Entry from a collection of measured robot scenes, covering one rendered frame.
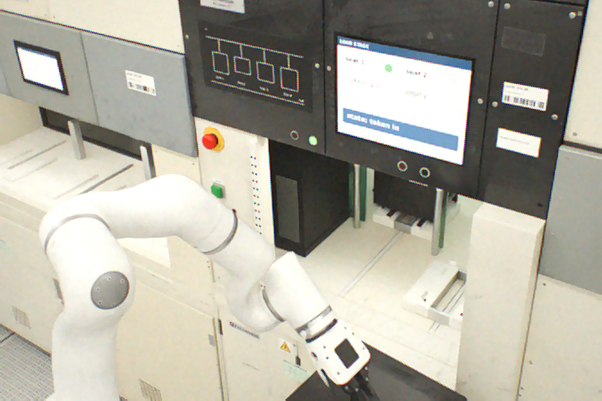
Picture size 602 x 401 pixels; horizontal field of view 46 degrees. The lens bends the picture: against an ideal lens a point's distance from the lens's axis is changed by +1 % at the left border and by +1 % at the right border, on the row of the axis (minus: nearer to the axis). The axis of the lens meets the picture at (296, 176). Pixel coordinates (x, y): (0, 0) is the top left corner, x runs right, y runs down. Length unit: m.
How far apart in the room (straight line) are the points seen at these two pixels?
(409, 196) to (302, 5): 0.89
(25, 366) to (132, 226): 2.18
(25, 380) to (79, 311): 2.16
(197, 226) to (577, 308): 0.75
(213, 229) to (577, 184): 0.63
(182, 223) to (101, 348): 0.24
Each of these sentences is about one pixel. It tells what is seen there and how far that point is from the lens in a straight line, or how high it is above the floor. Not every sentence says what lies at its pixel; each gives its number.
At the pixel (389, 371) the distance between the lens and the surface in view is 1.52.
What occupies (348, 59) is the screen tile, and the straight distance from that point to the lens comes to 1.42.
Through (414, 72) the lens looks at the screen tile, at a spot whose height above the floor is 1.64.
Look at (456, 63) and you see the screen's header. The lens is 1.31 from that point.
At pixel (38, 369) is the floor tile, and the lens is 3.24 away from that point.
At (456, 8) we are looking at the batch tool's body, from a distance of 1.28.
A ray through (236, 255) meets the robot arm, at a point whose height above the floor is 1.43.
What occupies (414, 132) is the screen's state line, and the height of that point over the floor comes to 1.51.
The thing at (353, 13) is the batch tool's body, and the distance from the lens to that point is 1.38.
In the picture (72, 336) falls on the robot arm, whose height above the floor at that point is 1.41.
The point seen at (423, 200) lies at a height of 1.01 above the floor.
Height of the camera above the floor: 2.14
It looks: 30 degrees down
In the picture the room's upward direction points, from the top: 2 degrees counter-clockwise
